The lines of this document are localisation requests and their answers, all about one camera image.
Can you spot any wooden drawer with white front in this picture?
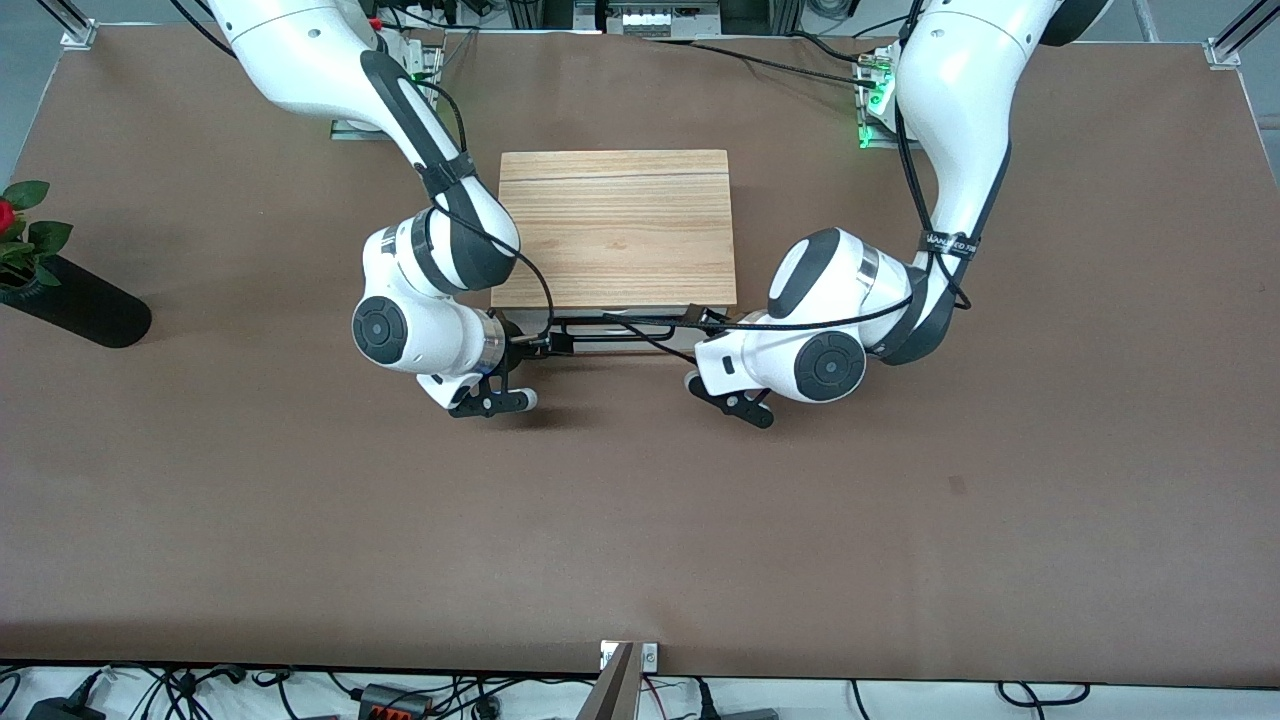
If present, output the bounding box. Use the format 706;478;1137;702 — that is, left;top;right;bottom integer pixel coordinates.
497;305;738;321

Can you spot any black metal drawer handle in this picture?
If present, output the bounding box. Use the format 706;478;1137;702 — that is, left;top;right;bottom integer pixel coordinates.
548;316;701;343

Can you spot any light wooden drawer cabinet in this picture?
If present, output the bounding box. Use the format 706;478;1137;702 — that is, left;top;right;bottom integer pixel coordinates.
490;150;739;313

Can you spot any large table cover mat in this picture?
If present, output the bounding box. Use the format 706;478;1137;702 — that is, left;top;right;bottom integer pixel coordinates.
0;22;1280;691

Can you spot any grey control box with connectors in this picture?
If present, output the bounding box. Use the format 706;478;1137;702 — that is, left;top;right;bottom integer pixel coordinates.
575;0;721;39

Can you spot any brown slanted support beam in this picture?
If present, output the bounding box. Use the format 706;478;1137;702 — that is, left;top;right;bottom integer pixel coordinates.
575;643;641;720

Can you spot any white power strip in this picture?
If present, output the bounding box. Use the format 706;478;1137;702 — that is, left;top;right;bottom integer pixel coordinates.
375;0;451;29

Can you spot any black adapter with orange clips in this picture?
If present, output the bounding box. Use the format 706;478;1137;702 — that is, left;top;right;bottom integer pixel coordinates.
360;684;433;720

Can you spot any black vase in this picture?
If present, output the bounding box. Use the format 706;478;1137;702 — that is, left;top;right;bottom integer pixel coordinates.
0;255;153;349

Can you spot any black power adapter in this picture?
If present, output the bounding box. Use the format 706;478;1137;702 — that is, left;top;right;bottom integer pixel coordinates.
25;695;106;720

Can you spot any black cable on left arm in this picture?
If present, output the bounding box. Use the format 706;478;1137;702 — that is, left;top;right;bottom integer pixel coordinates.
600;100;976;366

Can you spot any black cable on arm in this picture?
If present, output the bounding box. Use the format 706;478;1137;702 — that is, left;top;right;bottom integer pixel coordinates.
600;100;976;366
410;78;557;351

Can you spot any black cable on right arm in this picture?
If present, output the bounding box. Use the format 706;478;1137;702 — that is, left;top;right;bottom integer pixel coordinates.
410;78;557;351

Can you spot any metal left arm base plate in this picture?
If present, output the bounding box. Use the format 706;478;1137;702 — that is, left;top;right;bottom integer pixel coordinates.
858;50;901;151

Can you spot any long black table cable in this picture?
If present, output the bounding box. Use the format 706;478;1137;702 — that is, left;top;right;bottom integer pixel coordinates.
640;35;891;86

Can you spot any short black table cable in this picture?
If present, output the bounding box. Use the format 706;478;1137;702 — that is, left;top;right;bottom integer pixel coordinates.
788;32;866;66

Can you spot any black looped floor cable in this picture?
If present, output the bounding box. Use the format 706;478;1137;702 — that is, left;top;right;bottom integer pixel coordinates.
998;681;1093;709

